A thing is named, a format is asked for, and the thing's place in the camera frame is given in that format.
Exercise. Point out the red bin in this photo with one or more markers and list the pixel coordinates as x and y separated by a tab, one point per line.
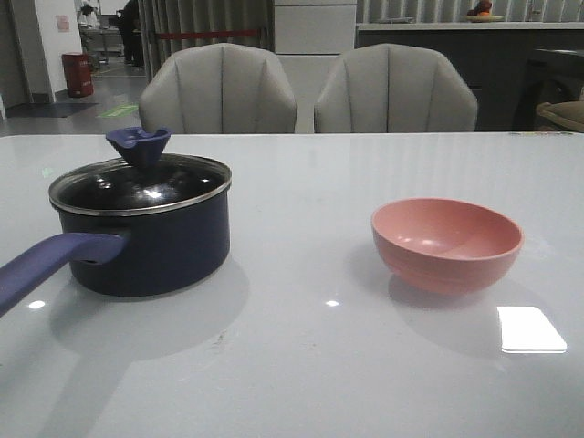
77	74

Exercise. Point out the person in black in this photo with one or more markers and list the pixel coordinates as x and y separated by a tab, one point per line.
129	25

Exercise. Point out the glass lid blue knob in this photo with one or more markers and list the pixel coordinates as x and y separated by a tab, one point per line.
143	180

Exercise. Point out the dark kitchen counter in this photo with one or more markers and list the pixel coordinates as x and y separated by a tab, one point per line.
510	66

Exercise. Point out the beige chair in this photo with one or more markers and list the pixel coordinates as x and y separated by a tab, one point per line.
220	89
390	88

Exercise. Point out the pink bowl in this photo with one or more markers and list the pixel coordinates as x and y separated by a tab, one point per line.
445	246

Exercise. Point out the red belt barrier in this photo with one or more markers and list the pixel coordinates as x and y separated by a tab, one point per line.
257	33

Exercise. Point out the dark floor mat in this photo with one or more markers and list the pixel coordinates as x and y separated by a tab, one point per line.
47	110

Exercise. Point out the left beige chair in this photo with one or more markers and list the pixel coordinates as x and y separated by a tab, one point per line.
220	89

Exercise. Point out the fruit plate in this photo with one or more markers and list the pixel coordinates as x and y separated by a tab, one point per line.
482	12

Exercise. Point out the white refrigerator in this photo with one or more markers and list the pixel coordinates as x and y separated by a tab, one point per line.
308	36

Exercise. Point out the grey curtain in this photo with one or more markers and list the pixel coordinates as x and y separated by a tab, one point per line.
198	16

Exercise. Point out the dark blue saucepan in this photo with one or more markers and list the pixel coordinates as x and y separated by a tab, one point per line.
133	256

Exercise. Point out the right beige chair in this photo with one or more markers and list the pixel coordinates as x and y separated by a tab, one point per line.
390	88

